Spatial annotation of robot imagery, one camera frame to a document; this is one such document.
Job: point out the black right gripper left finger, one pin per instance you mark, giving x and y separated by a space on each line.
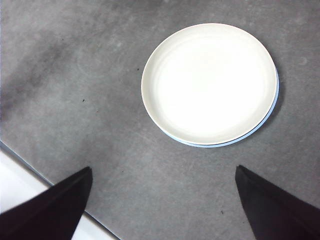
50 212

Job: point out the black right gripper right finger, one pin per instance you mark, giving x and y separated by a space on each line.
277 212

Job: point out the blue round plate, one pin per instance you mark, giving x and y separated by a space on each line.
271 112

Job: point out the white round plate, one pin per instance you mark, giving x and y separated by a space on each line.
210 82

